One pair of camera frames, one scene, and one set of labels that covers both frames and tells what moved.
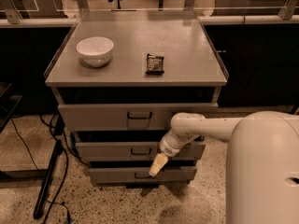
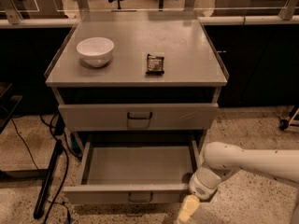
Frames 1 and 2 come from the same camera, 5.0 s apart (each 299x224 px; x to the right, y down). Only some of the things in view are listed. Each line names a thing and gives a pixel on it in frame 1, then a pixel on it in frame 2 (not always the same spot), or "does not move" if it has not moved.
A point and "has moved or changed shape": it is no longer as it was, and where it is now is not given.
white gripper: [168, 147] → [199, 188]
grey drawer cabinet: [118, 83] does not move
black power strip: [57, 150] does not move
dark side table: [7, 104] does not move
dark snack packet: [155, 64] does not move
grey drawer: [135, 151] has moved or changed shape
